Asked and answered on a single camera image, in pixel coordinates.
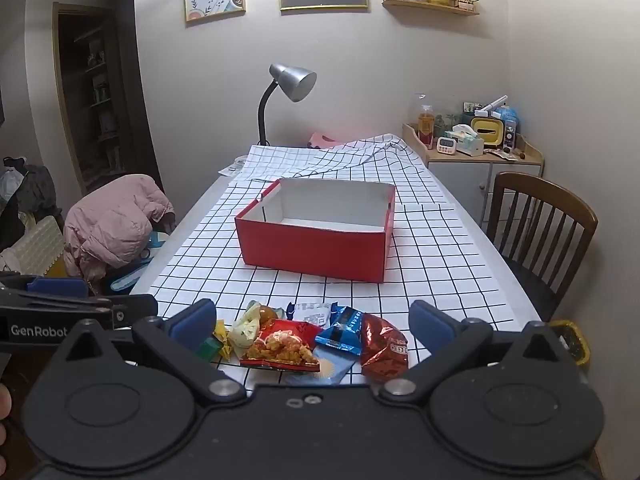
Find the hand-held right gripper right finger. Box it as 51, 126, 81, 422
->
377, 300, 573, 405

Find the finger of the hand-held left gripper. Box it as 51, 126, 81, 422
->
0, 272, 112, 307

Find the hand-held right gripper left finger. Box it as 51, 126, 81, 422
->
64, 299, 248, 406

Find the small green snack packet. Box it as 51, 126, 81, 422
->
195, 337, 224, 361

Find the dark red foil chip bag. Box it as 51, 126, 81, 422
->
360, 312, 412, 380

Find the pale green snack packet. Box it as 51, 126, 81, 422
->
228, 304, 262, 349

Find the red fried snack packet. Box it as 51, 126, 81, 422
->
240, 318, 323, 374

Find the light blue sun-print packet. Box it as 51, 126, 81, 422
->
287, 345, 362, 386

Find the red cardboard box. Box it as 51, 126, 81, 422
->
235, 177, 397, 284

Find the person's left hand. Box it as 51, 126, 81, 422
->
0, 382, 13, 448

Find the yellow wrapped candy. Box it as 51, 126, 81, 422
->
213, 320, 234, 361

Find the cream quilted cushion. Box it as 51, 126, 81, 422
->
9, 215, 66, 277

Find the checkered tablecloth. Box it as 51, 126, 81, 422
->
131, 132, 517, 387

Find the blue snack packet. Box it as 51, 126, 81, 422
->
315, 305, 372, 356

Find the pink puffer jacket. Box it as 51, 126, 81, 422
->
63, 174, 176, 281

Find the dark clothes pile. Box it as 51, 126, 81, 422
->
0, 156, 57, 221

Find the white snack packet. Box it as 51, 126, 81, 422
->
287, 301, 334, 327

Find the white wooden cabinet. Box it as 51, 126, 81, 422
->
402, 122, 546, 231

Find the yellow waste bin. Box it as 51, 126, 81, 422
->
547, 319, 591, 370

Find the brown wooden chair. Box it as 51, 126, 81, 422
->
486, 171, 599, 322

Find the printed paper sheet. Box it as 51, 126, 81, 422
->
218, 155, 249, 177

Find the white tissue box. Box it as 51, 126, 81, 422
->
444, 124, 485, 157

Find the dark wooden bookshelf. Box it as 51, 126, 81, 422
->
52, 2, 153, 197

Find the orange drink bottle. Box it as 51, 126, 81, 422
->
417, 104, 435, 149

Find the yellow storage box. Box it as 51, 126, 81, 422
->
471, 116, 507, 150

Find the white tube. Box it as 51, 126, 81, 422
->
474, 94, 509, 116

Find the grey desk lamp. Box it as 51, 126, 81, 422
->
256, 63, 318, 147

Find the wooden wall shelf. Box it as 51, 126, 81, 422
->
381, 0, 480, 16

